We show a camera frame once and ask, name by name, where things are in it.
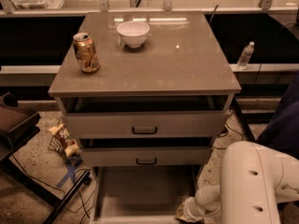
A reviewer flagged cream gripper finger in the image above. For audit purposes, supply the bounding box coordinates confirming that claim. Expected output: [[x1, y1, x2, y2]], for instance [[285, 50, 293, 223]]
[[176, 203, 185, 221]]

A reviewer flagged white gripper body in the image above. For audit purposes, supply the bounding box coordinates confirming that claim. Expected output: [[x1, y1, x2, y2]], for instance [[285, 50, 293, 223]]
[[182, 197, 205, 223]]

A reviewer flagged grey bottom drawer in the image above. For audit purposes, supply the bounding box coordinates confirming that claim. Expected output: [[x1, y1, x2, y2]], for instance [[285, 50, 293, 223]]
[[88, 165, 202, 224]]

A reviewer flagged grey drawer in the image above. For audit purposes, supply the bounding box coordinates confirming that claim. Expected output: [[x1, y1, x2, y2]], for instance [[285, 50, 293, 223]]
[[88, 165, 202, 224], [57, 95, 232, 139], [80, 137, 210, 167]]

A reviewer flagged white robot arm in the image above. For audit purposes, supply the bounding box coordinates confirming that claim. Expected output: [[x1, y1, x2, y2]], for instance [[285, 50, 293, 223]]
[[177, 141, 299, 224]]

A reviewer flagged grey middle drawer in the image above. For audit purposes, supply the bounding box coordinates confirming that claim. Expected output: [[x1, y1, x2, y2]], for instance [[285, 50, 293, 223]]
[[80, 137, 210, 167]]

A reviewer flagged grey drawer cabinet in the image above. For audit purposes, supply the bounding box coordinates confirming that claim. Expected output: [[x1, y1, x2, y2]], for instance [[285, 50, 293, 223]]
[[48, 10, 242, 173]]

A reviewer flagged grey top drawer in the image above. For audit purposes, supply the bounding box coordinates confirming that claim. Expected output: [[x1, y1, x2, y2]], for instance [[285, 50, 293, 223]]
[[57, 95, 232, 139]]

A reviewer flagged blue tape cross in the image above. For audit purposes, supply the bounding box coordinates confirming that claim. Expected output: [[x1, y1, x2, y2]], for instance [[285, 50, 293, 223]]
[[56, 160, 82, 188]]

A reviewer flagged dark blue office chair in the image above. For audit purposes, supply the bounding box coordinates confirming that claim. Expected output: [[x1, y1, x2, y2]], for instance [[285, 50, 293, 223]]
[[257, 74, 299, 159]]

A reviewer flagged brown chip bag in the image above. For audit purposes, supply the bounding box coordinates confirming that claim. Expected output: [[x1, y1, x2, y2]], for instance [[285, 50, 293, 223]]
[[49, 122, 79, 158]]

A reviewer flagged clear plastic water bottle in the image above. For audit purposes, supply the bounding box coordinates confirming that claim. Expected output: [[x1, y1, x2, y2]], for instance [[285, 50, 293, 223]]
[[237, 41, 255, 70]]

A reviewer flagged white ceramic bowl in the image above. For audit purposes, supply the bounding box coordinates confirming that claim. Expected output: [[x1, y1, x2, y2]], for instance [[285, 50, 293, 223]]
[[117, 21, 150, 48]]

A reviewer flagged dark stand left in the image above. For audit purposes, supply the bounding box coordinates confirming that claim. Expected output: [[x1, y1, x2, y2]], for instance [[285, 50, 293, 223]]
[[0, 100, 94, 224]]

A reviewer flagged crushed gold soda can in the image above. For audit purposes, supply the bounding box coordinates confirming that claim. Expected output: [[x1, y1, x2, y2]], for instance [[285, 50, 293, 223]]
[[73, 32, 100, 73]]

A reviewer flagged black cable right floor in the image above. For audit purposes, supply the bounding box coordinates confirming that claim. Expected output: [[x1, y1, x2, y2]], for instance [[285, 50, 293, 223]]
[[212, 112, 246, 151]]

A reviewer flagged black floor cable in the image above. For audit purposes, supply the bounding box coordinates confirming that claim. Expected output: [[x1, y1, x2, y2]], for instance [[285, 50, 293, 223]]
[[6, 133, 97, 224]]

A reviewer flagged small wire basket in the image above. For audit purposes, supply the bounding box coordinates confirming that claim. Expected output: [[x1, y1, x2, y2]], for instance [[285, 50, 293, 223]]
[[48, 118, 73, 161]]

